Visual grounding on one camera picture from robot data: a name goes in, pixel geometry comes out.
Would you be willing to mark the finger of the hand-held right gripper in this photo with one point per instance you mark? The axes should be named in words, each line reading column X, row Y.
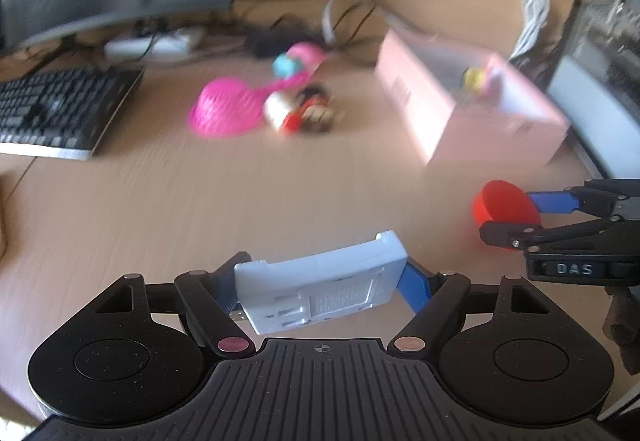
column 505, row 233
column 552, row 202

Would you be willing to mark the blue white wet wipes pack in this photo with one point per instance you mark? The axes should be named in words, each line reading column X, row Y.
column 320, row 286

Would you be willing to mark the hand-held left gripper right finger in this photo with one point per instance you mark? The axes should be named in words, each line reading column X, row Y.
column 415, row 286

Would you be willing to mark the black and red toy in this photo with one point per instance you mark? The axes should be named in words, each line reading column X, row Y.
column 320, row 113

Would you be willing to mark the pink toy basket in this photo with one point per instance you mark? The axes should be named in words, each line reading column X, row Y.
column 225, row 106

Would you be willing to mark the black power adapter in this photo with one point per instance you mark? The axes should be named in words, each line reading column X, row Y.
column 272, row 41

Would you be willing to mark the white and red toy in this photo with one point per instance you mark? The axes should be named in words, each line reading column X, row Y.
column 280, row 113

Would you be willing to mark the wooden desktop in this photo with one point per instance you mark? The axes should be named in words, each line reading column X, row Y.
column 250, row 201

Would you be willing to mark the pink and cyan toy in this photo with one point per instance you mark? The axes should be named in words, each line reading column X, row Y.
column 305, row 53

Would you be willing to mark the white power strip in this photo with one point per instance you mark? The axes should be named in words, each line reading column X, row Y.
column 160, row 43

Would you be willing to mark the black keyboard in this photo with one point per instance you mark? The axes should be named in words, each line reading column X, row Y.
column 55, row 111

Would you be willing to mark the pink cardboard box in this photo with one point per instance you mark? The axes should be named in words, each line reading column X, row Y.
column 450, row 131

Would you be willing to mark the person's right hand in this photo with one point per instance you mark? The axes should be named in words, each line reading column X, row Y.
column 622, row 321

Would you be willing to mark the red toy bowl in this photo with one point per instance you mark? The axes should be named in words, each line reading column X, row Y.
column 505, row 206

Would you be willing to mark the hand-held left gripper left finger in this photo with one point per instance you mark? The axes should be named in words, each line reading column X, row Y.
column 227, row 293

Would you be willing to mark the yellow toy cup pink lid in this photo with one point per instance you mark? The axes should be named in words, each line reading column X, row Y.
column 474, row 78

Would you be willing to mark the computer tower case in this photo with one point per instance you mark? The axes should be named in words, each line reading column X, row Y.
column 605, row 46

